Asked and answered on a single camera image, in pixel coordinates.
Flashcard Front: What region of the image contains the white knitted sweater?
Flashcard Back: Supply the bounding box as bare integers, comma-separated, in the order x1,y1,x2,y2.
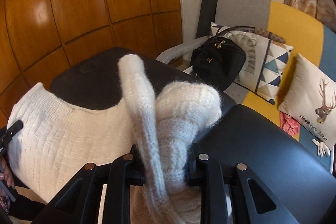
8,54,222,223

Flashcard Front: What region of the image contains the person's hand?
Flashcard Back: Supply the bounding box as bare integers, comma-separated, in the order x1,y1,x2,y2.
1,157,15,187

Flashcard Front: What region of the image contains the red pink cloth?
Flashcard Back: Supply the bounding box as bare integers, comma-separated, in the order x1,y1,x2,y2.
279,112,300,139

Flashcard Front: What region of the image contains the black handbag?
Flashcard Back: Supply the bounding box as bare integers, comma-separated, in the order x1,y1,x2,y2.
193,23,257,91

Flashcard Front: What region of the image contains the deer print cushion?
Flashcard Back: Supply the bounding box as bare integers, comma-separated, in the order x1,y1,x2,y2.
278,53,335,149

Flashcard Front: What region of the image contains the triangle pattern cushion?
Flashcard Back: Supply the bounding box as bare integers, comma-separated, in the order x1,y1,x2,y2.
208,22,295,105

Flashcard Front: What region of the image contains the wooden wardrobe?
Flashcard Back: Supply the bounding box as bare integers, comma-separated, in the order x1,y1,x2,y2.
1,0,182,125

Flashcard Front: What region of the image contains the black rolled mat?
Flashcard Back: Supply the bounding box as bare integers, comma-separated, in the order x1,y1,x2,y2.
195,0,218,39

